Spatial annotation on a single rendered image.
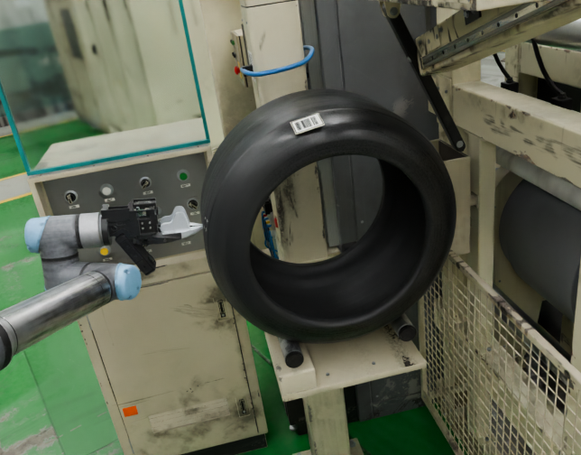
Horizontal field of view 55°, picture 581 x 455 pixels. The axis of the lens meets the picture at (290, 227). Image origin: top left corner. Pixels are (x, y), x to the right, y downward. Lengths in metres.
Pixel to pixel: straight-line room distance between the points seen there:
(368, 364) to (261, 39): 0.85
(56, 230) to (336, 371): 0.74
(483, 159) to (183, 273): 1.00
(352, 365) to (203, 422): 0.94
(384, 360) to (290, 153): 0.62
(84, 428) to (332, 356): 1.56
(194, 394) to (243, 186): 1.20
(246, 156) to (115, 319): 1.01
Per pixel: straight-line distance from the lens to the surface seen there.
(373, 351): 1.51
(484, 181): 1.68
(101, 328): 2.02
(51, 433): 2.86
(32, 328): 1.04
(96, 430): 2.77
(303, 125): 1.12
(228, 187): 1.15
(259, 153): 1.13
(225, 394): 2.20
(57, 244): 1.27
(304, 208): 1.58
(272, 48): 1.46
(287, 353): 1.35
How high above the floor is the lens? 1.74
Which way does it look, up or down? 25 degrees down
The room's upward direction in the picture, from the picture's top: 8 degrees counter-clockwise
